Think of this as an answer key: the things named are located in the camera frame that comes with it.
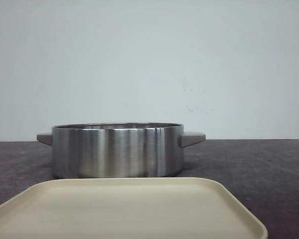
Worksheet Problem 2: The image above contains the stainless steel steamer pot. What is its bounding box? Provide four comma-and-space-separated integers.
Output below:
37, 122, 206, 179

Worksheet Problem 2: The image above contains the beige plastic tray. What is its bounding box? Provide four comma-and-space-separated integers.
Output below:
0, 178, 268, 239

